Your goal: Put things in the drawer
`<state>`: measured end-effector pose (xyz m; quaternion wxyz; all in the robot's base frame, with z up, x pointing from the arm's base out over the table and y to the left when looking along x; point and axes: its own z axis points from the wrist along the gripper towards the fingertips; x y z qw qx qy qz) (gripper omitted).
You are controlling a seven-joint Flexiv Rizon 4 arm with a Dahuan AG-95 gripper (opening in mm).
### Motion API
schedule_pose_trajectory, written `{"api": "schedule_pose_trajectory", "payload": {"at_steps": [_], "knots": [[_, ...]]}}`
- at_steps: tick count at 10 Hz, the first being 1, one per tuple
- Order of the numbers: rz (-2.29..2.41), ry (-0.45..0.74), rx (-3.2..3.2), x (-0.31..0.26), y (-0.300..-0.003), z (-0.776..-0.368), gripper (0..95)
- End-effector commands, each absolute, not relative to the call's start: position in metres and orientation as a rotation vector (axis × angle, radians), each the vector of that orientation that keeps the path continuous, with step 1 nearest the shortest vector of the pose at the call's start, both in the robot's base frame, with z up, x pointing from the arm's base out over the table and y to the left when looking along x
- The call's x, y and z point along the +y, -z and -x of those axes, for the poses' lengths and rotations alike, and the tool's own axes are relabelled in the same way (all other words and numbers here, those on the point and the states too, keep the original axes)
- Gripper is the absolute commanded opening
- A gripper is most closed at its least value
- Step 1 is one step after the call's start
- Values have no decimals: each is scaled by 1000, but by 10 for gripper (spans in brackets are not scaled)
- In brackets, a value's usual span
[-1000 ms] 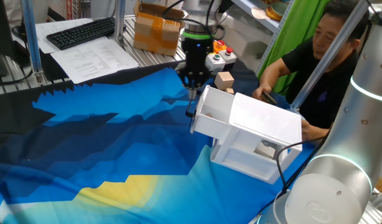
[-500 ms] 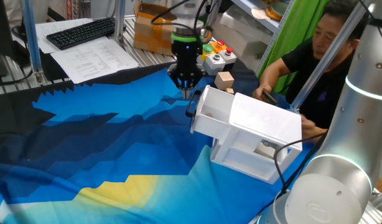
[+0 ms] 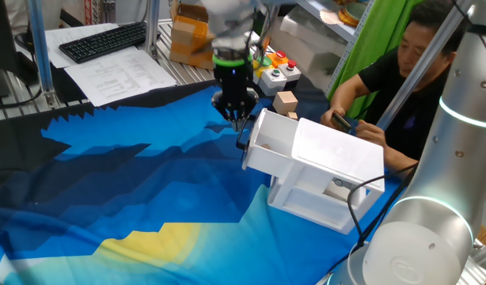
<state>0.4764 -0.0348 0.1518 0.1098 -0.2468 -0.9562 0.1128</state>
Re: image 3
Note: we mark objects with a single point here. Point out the person's right hand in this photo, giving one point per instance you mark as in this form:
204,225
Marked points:
329,116

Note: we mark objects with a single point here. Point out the aluminium frame post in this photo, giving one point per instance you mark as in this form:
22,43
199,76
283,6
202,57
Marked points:
152,23
41,51

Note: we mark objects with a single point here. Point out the grey metal shelf rack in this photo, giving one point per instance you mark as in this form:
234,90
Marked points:
338,29

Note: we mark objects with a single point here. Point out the black computer keyboard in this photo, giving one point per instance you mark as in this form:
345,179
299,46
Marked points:
104,41

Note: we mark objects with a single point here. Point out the yellow box green button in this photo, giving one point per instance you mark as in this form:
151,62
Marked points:
264,62

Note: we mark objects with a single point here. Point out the person in white shirt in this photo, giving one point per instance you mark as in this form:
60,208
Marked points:
21,12

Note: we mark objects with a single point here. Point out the orange box red button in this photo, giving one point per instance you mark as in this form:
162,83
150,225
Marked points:
280,59

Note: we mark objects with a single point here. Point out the stack of bowls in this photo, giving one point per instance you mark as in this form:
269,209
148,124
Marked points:
351,14

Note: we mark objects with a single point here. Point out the taped cardboard box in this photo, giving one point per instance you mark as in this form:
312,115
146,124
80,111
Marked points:
187,35

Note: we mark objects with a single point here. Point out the blue mountain print cloth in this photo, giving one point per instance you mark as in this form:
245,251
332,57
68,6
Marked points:
148,190

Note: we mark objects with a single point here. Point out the person in black shirt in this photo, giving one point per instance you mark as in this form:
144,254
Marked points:
417,103

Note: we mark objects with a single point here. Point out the person's left hand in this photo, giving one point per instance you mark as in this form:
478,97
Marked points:
369,132

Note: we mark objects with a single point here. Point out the printed white paper sheet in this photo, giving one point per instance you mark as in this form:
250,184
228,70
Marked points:
120,77

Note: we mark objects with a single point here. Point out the green fabric curtain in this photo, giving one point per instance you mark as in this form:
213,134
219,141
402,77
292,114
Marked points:
377,39

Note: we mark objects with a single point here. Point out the large wooden cube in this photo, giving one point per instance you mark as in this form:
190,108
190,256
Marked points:
285,103

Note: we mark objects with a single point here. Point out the person's right forearm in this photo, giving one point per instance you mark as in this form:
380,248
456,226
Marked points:
348,93

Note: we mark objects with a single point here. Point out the aluminium frame bar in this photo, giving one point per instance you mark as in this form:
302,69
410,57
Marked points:
421,67

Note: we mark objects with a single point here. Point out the person's left forearm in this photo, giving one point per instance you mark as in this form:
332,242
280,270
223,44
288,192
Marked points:
399,158

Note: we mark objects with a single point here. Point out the dark smartphone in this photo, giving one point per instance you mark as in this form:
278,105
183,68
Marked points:
341,122

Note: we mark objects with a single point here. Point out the white box green button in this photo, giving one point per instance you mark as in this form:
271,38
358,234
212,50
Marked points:
272,81

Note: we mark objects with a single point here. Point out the white plastic drawer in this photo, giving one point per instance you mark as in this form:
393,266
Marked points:
274,130

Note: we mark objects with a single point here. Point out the white box red button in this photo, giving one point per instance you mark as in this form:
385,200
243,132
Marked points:
291,71

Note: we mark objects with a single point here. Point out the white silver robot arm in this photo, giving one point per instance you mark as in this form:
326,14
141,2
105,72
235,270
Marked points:
425,237

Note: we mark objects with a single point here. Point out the black desk pad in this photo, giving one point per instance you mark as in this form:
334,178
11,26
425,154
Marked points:
67,87

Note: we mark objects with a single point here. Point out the white drawer cabinet frame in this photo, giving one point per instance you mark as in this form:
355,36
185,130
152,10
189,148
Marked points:
338,154

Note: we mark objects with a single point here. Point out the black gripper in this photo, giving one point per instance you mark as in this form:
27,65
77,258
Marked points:
235,87

